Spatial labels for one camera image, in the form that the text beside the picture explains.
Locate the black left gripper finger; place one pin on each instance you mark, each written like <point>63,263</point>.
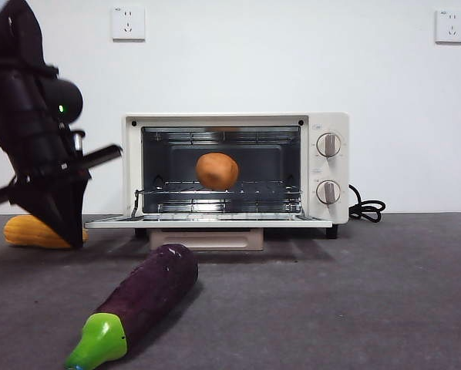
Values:
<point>53,208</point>
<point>80,200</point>

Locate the brown potato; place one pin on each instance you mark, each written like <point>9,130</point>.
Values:
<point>217,171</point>

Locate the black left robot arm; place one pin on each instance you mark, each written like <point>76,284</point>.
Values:
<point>18,104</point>

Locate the beige oven knob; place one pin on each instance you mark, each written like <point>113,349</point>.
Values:
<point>328,144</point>
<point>328,192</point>

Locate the white toaster oven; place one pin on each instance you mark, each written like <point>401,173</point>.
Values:
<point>330,169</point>

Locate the yellow corn cob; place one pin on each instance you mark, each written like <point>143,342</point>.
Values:
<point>22,231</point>

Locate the purple eggplant green stem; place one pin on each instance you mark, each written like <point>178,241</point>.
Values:
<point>153,289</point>

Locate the wrist camera with silver lens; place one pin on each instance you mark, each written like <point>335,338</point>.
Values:
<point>76,140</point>

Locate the white wall socket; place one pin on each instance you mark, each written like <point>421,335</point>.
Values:
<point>451,26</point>
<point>128,24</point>

